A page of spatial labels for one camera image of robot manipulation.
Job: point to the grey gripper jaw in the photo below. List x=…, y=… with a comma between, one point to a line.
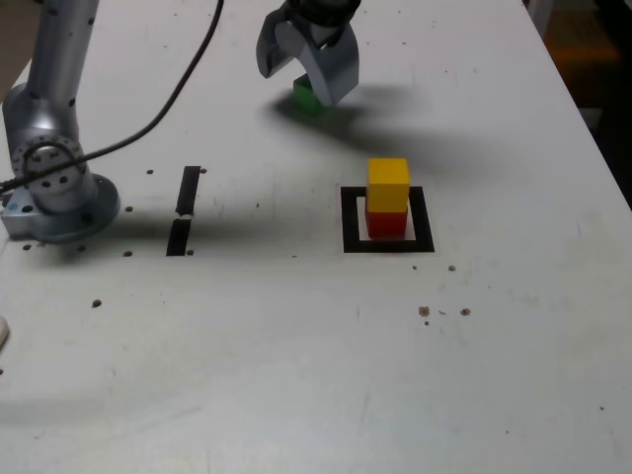
x=266, y=54
x=336, y=69

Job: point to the green cube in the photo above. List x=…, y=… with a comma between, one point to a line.
x=303, y=99

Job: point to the yellow cube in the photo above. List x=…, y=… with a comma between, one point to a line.
x=387, y=185

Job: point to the red cube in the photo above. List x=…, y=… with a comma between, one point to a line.
x=386, y=224

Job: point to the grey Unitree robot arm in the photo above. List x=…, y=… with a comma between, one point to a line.
x=49, y=99

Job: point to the black tape square outline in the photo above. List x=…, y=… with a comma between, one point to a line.
x=424, y=222

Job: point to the black tape strip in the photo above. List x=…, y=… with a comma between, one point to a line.
x=188, y=187

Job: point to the yellow brown background box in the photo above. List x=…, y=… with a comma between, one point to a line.
x=587, y=37

